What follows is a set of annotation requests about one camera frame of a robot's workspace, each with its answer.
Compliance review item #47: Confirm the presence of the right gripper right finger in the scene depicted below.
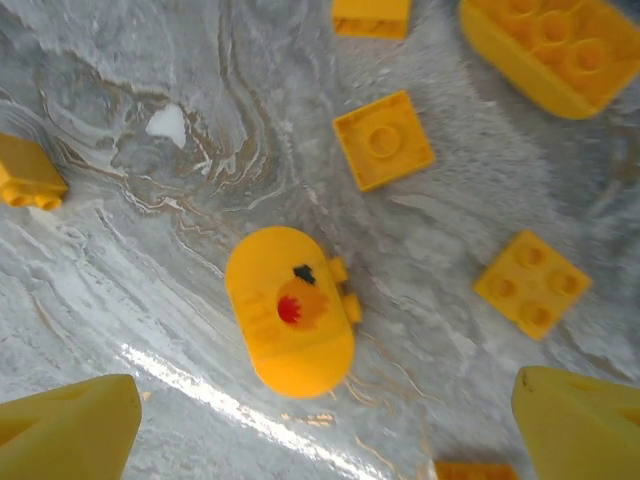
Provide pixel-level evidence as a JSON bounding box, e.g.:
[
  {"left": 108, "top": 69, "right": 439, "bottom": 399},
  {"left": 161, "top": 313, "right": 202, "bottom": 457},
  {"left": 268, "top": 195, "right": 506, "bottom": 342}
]
[{"left": 510, "top": 365, "right": 640, "bottom": 480}]

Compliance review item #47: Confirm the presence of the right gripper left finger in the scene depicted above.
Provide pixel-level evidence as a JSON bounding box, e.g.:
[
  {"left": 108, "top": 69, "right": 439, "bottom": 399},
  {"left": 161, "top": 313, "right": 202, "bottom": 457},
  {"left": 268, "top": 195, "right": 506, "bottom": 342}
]
[{"left": 0, "top": 373, "right": 144, "bottom": 480}]

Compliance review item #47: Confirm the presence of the yellow two-by-two lego plate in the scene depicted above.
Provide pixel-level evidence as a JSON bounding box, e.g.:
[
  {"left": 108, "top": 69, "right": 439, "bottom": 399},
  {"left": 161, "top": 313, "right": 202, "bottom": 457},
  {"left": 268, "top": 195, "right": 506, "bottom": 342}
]
[{"left": 472, "top": 229, "right": 593, "bottom": 343}]

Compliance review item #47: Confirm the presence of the yellow oval printed lego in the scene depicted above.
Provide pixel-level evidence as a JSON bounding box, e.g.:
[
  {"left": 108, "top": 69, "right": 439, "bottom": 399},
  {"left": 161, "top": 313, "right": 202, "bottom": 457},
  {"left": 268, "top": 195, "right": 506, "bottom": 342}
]
[{"left": 224, "top": 225, "right": 363, "bottom": 400}]

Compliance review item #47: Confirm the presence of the small yellow lego brick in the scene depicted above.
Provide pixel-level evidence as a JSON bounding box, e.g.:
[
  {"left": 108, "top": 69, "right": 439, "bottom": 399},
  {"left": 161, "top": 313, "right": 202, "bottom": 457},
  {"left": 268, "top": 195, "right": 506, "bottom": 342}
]
[{"left": 0, "top": 132, "right": 70, "bottom": 212}]

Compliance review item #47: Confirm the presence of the yellow two-by-two lego brick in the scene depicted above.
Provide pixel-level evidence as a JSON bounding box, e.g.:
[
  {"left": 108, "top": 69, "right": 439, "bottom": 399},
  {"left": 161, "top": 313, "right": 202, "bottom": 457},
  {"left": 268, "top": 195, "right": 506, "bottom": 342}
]
[{"left": 332, "top": 89, "right": 436, "bottom": 194}]

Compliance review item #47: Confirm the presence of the yellow two-by-four lego brick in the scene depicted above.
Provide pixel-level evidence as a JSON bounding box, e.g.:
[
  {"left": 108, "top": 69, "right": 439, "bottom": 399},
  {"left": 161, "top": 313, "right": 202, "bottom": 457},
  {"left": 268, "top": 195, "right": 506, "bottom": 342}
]
[{"left": 458, "top": 0, "right": 640, "bottom": 121}]

